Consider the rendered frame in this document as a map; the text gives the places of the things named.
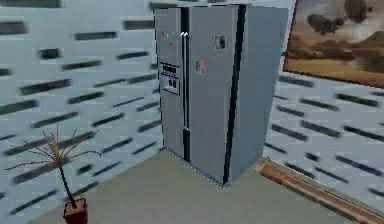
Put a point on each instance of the grey two-door fridge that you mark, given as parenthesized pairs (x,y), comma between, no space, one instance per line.
(210,100)

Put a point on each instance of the dry plant in red pot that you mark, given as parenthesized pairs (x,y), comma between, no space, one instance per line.
(63,160)

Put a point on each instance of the brown framed landscape picture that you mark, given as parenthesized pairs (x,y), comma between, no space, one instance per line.
(336,43)

